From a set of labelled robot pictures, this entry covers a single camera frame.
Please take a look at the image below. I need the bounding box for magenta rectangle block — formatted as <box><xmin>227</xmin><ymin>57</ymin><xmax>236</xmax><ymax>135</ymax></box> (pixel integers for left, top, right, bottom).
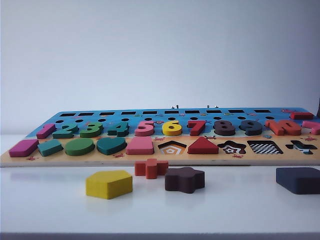
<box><xmin>8</xmin><ymin>139</ymin><xmax>40</xmax><ymax>158</ymax></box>

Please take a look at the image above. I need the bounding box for magenta number one piece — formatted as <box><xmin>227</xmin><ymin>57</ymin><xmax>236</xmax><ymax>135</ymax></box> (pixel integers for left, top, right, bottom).
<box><xmin>36</xmin><ymin>123</ymin><xmax>57</xmax><ymax>140</ymax></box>

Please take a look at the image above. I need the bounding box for pink number five piece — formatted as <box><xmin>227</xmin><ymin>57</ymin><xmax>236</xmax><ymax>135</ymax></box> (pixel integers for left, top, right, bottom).
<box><xmin>134</xmin><ymin>120</ymin><xmax>156</xmax><ymax>137</ymax></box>

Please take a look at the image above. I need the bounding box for brown number eight piece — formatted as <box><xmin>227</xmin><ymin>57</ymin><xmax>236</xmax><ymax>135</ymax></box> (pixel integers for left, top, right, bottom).
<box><xmin>214</xmin><ymin>120</ymin><xmax>236</xmax><ymax>137</ymax></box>

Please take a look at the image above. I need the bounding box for red bar-shaped piece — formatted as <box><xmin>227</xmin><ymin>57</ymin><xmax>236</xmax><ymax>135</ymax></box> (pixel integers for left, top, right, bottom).
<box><xmin>289</xmin><ymin>111</ymin><xmax>315</xmax><ymax>120</ymax></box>

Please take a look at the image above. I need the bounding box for orange number ten piece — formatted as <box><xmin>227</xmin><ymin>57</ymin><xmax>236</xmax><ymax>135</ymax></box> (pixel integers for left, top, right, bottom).
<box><xmin>265</xmin><ymin>119</ymin><xmax>302</xmax><ymax>137</ymax></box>

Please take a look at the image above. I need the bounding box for pink trapezoid block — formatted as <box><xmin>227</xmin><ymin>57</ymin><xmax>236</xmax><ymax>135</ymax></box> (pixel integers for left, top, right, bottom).
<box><xmin>125</xmin><ymin>136</ymin><xmax>155</xmax><ymax>155</ymax></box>

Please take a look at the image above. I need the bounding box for red number seven piece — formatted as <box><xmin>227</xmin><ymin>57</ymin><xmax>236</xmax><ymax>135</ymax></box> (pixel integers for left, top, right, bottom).
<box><xmin>187</xmin><ymin>120</ymin><xmax>211</xmax><ymax>136</ymax></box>

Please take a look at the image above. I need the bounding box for colourful wooden puzzle board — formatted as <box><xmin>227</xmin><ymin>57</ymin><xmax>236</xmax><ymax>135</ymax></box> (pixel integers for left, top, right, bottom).
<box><xmin>0</xmin><ymin>107</ymin><xmax>320</xmax><ymax>168</ymax></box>

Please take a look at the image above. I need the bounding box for teal rhombus block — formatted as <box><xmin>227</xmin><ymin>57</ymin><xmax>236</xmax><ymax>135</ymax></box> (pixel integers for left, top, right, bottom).
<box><xmin>37</xmin><ymin>138</ymin><xmax>64</xmax><ymax>157</ymax></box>

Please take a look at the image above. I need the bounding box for teal number two piece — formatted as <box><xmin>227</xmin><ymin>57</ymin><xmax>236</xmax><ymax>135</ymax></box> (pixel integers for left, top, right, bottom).
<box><xmin>52</xmin><ymin>121</ymin><xmax>80</xmax><ymax>139</ymax></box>

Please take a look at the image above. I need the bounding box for pink sign-shaped piece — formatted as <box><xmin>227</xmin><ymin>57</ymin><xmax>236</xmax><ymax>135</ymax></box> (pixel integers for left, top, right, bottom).
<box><xmin>301</xmin><ymin>120</ymin><xmax>320</xmax><ymax>136</ymax></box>

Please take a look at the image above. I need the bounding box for green number three piece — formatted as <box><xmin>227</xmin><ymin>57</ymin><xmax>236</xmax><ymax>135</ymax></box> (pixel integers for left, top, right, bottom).
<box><xmin>79</xmin><ymin>121</ymin><xmax>104</xmax><ymax>138</ymax></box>

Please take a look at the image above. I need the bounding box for orange cross block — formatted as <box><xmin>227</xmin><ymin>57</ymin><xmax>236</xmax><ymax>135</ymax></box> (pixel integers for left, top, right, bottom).
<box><xmin>134</xmin><ymin>158</ymin><xmax>169</xmax><ymax>180</ymax></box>

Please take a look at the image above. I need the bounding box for dark blue square block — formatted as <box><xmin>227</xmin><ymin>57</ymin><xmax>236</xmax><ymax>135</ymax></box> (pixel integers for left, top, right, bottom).
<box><xmin>275</xmin><ymin>166</ymin><xmax>320</xmax><ymax>195</ymax></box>

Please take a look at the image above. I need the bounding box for red triangle block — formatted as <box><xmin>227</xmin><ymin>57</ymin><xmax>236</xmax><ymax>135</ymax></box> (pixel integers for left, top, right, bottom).
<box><xmin>187</xmin><ymin>136</ymin><xmax>219</xmax><ymax>155</ymax></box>

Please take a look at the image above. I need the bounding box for teal heart block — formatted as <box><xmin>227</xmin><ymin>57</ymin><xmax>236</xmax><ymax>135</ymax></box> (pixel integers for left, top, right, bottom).
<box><xmin>96</xmin><ymin>136</ymin><xmax>127</xmax><ymax>156</ymax></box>

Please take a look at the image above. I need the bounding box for yellow number six piece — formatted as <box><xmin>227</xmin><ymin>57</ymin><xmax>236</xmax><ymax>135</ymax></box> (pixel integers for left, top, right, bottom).
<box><xmin>161</xmin><ymin>120</ymin><xmax>183</xmax><ymax>137</ymax></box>

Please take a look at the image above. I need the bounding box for yellow pentagon block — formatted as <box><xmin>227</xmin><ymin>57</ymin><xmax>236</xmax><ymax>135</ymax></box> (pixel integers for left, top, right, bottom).
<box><xmin>85</xmin><ymin>169</ymin><xmax>133</xmax><ymax>200</ymax></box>

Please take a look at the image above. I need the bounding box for green oval block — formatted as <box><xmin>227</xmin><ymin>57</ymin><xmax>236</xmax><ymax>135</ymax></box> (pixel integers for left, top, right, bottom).
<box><xmin>64</xmin><ymin>137</ymin><xmax>96</xmax><ymax>156</ymax></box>

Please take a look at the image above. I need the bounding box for brown star block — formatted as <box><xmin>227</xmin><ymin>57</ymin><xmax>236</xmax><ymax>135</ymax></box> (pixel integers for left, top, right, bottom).
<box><xmin>164</xmin><ymin>166</ymin><xmax>206</xmax><ymax>195</ymax></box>

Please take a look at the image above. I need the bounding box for teal number four piece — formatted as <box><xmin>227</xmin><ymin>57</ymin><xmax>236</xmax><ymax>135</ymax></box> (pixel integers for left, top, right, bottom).
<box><xmin>107</xmin><ymin>121</ymin><xmax>130</xmax><ymax>137</ymax></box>

